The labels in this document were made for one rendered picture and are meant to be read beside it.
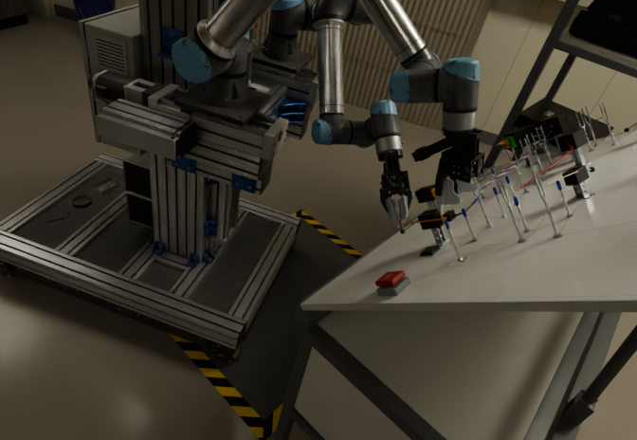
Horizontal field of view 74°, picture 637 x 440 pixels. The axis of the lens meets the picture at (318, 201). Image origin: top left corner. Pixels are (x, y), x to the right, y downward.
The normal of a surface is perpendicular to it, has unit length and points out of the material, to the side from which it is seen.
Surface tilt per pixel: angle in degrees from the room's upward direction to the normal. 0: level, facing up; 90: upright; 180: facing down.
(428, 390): 0
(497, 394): 0
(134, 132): 90
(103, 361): 0
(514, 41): 90
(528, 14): 90
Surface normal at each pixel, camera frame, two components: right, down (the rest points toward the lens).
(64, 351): 0.18, -0.78
